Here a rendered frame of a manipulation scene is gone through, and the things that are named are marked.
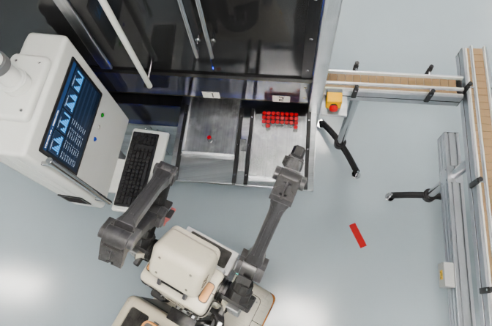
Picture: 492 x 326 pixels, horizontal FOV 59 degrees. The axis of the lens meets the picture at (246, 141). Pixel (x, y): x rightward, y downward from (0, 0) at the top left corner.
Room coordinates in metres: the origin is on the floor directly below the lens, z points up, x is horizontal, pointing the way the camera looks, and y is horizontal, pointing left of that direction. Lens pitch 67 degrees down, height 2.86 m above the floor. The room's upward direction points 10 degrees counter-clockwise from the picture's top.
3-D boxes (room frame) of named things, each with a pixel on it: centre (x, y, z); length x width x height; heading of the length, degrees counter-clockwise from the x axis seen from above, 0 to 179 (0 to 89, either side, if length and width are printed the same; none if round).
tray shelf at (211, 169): (0.84, 0.00, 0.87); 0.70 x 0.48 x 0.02; 75
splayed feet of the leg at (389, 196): (0.56, -1.08, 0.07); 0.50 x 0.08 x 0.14; 75
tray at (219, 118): (0.96, 0.15, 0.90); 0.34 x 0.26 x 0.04; 165
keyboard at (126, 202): (0.82, 0.57, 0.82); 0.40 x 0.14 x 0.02; 161
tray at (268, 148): (0.77, -0.15, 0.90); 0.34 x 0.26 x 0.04; 165
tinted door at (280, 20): (0.99, -0.13, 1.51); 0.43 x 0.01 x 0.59; 75
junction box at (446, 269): (0.06, -0.88, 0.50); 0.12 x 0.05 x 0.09; 165
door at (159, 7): (1.11, 0.31, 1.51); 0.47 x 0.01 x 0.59; 75
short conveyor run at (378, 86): (0.98, -0.76, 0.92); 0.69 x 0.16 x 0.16; 75
